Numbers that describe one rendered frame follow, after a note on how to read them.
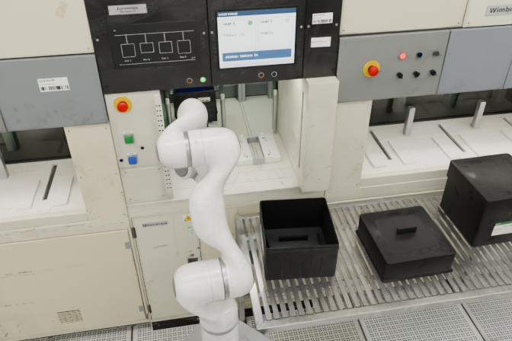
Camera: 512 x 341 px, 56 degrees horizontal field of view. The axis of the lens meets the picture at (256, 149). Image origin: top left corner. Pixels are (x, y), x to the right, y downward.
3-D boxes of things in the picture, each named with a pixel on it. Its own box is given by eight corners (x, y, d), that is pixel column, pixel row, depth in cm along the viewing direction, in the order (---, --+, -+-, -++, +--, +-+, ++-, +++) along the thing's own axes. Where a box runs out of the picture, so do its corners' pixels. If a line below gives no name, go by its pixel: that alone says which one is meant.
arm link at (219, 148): (199, 292, 144) (251, 282, 147) (203, 311, 133) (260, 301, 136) (178, 129, 135) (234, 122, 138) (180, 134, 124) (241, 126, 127)
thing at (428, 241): (382, 283, 182) (388, 259, 175) (354, 231, 206) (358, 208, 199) (453, 272, 187) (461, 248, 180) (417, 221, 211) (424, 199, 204)
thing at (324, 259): (259, 231, 207) (258, 200, 197) (322, 227, 208) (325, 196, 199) (264, 281, 184) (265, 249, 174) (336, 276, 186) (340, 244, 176)
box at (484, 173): (472, 248, 197) (488, 202, 183) (436, 204, 221) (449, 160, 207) (533, 238, 202) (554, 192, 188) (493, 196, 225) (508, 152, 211)
